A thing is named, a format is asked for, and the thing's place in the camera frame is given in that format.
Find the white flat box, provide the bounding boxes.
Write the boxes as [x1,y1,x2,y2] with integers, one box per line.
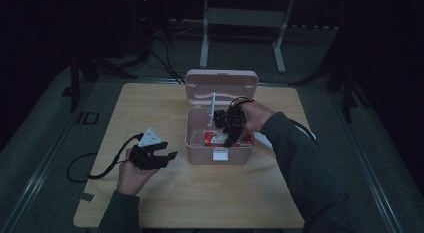
[254,132,275,151]

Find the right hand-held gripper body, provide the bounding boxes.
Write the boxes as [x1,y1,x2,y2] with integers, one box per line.
[206,91,250,135]

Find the black tripod stand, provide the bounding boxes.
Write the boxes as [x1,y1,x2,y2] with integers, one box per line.
[68,54,138,113]

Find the black floor stand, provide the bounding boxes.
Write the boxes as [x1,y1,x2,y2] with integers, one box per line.
[288,26,356,125]

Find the black floor cables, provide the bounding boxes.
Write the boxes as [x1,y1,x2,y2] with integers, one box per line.
[145,34,185,85]

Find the person's left hand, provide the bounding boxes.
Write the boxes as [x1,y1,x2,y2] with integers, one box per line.
[116,148,160,197]

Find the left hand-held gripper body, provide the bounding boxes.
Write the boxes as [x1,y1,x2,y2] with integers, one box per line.
[128,127,168,171]

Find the red and white medicine box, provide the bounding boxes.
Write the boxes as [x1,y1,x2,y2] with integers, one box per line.
[203,131,254,148]

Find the person's right hand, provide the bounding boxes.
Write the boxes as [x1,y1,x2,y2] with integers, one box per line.
[240,100,276,134]

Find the pink plastic storage box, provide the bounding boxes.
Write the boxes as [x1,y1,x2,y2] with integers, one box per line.
[184,68,260,166]

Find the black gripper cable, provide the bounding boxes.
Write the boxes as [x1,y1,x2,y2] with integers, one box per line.
[66,132,145,184]
[229,96,255,109]

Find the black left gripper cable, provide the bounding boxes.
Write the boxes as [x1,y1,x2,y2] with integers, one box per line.
[66,132,145,184]

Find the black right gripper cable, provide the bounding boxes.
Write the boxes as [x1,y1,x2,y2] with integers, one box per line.
[229,96,255,109]

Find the white metal stand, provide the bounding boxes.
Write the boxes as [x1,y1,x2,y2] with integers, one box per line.
[199,0,297,74]

